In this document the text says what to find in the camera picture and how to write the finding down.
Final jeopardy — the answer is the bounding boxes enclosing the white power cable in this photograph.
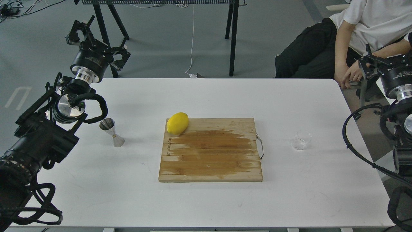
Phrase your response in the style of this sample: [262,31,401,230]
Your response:
[185,4,204,79]

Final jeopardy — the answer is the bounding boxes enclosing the wooden cutting board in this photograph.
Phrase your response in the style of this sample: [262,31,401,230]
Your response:
[158,118,263,183]

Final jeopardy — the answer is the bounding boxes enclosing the steel double jigger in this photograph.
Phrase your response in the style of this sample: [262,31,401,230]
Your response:
[99,118,125,147]

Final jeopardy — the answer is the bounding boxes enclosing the yellow lemon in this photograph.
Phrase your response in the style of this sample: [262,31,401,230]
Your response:
[166,112,189,135]

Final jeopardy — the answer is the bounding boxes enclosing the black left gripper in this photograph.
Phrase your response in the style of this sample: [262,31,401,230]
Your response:
[66,15,131,83]

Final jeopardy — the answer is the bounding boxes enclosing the clear glass measuring cup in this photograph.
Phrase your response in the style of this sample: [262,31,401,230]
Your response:
[291,130,312,151]

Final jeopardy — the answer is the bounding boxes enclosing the black metal frame table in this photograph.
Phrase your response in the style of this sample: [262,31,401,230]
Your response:
[75,0,240,78]

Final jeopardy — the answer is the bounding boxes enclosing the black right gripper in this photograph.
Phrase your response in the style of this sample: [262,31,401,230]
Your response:
[359,32,412,100]

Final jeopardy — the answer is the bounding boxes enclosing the grey office chair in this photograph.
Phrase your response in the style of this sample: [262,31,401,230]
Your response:
[356,77,384,108]

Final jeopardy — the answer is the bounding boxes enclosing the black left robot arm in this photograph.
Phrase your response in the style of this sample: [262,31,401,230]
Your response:
[0,16,130,232]

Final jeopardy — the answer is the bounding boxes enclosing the black floor cables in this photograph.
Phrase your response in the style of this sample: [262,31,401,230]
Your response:
[0,0,66,23]

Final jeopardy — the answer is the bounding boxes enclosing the seated person white shirt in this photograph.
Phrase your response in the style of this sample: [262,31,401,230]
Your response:
[275,0,412,89]

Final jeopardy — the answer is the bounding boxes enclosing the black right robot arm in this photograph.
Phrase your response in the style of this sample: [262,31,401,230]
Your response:
[342,44,412,232]

